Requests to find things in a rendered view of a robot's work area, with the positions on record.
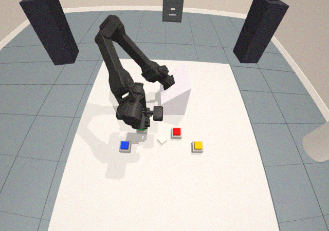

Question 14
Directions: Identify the green button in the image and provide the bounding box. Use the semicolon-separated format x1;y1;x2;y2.
137;129;148;134

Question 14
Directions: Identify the red button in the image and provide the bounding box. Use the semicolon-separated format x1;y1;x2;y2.
171;128;182;139

